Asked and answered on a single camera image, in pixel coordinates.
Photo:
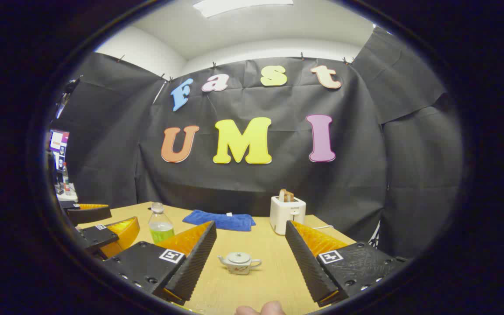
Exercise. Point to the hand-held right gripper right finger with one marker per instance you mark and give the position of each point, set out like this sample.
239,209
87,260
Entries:
306,262

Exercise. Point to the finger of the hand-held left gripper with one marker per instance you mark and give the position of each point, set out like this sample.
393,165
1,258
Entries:
99,236
88,214

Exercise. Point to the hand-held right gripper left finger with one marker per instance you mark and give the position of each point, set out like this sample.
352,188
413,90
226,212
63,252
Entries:
193,262

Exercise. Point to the green label water bottle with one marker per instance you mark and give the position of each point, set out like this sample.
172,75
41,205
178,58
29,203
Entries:
161,232

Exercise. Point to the white ceramic teacup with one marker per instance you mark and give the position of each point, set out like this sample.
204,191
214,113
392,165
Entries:
239,267

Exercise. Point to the white teacup lid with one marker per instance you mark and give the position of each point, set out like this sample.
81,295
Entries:
239,258

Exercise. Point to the small red cap bottle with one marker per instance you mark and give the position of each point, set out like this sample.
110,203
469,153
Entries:
65,179

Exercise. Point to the white side table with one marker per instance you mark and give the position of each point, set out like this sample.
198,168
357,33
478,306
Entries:
68,196

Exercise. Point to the blue towel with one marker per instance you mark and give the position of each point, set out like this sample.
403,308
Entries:
221,220

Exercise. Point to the white toaster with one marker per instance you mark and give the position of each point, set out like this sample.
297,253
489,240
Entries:
285,214

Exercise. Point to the toast slice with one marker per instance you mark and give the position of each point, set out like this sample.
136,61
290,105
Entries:
286,195

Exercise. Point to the black metal tripod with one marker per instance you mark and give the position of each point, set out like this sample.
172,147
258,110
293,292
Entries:
375,236

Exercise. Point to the computer monitor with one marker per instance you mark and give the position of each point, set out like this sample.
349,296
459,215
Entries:
58,142

